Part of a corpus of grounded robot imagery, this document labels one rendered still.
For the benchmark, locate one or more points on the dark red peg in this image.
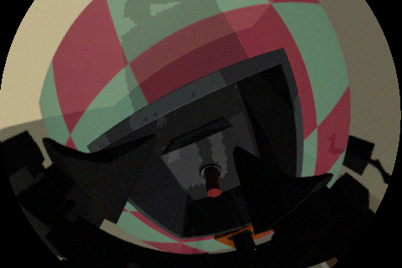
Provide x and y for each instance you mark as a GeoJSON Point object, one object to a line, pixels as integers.
{"type": "Point", "coordinates": [213, 186]}

